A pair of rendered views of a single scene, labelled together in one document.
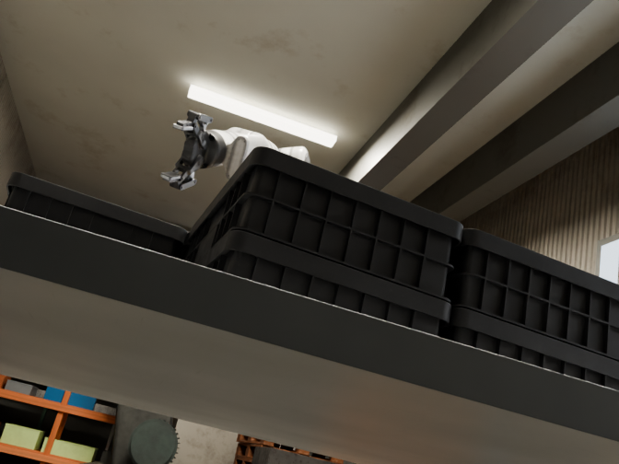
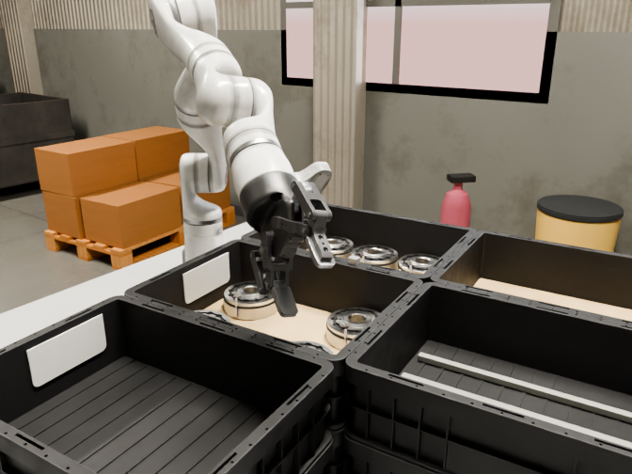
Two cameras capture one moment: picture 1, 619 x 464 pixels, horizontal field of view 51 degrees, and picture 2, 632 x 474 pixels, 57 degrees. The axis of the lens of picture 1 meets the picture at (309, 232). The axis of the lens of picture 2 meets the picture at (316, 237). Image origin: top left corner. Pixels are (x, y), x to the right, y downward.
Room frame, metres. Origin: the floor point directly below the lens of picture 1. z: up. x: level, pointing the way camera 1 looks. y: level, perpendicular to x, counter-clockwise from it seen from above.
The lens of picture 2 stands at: (0.61, 0.65, 1.33)
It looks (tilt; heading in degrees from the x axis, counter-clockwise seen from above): 20 degrees down; 318
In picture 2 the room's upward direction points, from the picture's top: straight up
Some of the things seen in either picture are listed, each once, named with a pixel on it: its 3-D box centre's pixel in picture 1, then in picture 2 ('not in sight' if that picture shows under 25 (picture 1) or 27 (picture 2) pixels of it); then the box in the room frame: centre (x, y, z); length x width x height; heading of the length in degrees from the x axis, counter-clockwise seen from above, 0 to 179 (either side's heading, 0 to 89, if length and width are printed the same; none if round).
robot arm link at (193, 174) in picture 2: not in sight; (200, 189); (1.78, -0.04, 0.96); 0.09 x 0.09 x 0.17; 54
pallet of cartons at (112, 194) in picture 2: not in sight; (142, 189); (4.13, -0.97, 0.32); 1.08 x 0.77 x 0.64; 102
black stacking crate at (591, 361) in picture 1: (460, 389); not in sight; (1.01, -0.29, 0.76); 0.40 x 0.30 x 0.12; 17
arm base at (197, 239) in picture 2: not in sight; (204, 253); (1.78, -0.03, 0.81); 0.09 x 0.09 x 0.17; 17
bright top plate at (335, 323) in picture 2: not in sight; (356, 322); (1.22, 0.01, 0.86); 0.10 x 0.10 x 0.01
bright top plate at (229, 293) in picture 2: not in sight; (251, 292); (1.43, 0.08, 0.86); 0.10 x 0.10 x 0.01
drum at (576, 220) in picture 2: not in sight; (570, 263); (1.70, -1.91, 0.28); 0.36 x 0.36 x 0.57
